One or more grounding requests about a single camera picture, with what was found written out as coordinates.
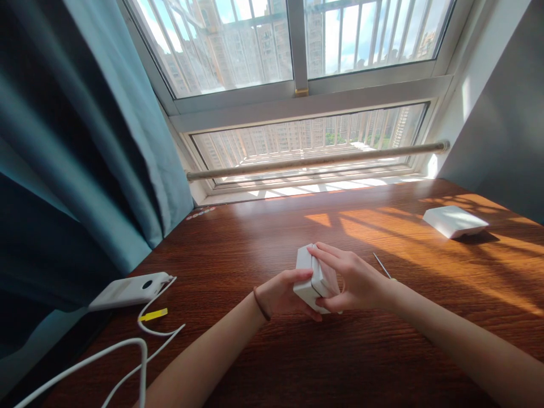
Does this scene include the person's left hand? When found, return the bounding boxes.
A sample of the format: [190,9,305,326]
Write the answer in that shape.
[255,268,324,323]

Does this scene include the person's right hand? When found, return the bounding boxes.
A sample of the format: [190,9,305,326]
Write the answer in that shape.
[307,241,399,316]

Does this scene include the person's right index finger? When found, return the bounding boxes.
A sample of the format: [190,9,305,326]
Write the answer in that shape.
[307,248,346,279]

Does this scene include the person's left fingers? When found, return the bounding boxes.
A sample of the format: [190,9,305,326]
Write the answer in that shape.
[297,304,324,323]

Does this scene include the person's right thumb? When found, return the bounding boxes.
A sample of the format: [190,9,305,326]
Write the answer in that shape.
[316,295,347,315]

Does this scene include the person's right middle finger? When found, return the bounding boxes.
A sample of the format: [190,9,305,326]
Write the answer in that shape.
[315,241,360,261]

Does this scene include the white rectangular box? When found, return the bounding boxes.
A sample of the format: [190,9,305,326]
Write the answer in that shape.
[292,243,343,316]

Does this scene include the beige horizontal rod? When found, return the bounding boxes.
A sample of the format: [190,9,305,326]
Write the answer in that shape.
[186,140,451,183]

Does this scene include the pink dotted sticker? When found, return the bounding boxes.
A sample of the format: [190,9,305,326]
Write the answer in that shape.
[185,206,216,222]

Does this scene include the flat white box lid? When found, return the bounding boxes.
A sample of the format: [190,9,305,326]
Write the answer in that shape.
[422,205,490,240]

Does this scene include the white power bank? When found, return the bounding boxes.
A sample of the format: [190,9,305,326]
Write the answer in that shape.
[87,271,173,313]

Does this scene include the teal curtain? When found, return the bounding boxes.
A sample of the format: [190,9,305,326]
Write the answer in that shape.
[0,0,195,385]

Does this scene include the thin white cable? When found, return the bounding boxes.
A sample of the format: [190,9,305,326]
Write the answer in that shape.
[101,276,186,408]

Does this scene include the window with white frame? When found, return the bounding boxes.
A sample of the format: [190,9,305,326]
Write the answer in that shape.
[120,0,476,206]

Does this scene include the thick white cable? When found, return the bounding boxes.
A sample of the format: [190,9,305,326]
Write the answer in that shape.
[12,338,148,408]

